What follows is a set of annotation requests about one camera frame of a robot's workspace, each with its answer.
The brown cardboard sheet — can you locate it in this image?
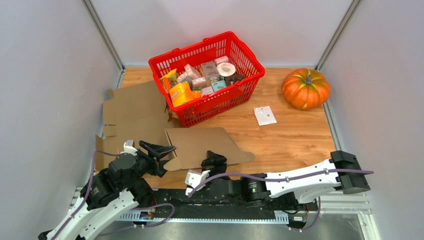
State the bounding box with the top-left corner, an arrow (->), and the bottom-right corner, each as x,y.
96,81 -> 181,155

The left aluminium frame post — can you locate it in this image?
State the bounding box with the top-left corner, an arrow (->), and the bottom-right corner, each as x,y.
81,0 -> 125,72

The dark brown round item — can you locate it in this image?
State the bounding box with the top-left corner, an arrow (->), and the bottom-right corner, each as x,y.
224,74 -> 246,87

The brown cardboard box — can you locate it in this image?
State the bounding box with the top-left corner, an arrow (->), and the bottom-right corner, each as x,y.
164,127 -> 255,171

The orange pumpkin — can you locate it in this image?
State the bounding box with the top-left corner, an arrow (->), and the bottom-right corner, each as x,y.
281,68 -> 332,110

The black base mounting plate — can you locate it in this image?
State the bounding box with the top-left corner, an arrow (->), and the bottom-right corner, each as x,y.
129,188 -> 318,221

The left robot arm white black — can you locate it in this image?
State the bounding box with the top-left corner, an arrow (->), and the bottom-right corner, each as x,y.
38,140 -> 176,240

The teal small box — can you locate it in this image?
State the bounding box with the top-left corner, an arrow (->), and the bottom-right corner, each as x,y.
211,80 -> 227,92

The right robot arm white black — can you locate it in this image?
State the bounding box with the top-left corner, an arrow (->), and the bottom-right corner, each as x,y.
187,150 -> 373,210

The pink white round roll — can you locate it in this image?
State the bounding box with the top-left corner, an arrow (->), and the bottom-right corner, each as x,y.
216,62 -> 236,78

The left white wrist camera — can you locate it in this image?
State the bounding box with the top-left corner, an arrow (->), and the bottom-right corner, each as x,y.
122,139 -> 138,156

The orange snack box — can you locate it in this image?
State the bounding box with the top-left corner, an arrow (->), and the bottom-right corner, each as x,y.
169,82 -> 201,107

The aluminium frame post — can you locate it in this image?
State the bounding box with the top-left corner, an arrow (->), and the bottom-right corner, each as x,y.
81,0 -> 125,72
314,0 -> 362,71

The red plastic shopping basket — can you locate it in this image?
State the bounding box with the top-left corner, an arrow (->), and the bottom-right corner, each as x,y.
148,31 -> 265,128

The yellow snack packet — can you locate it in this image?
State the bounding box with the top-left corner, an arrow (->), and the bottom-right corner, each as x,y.
160,68 -> 178,93

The right aluminium frame post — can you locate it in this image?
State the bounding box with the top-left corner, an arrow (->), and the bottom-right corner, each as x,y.
314,0 -> 362,71

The white slotted cable duct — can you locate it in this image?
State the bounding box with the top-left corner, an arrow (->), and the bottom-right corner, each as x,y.
114,210 -> 290,225

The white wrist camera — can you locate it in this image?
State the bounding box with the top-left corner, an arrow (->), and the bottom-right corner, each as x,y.
122,139 -> 138,156
184,170 -> 210,196

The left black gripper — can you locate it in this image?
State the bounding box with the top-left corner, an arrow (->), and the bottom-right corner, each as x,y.
119,139 -> 176,190

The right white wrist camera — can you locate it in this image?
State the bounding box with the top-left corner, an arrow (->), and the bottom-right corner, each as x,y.
184,170 -> 210,196

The white paper packet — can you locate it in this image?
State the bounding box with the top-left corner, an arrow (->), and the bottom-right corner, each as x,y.
253,106 -> 277,126

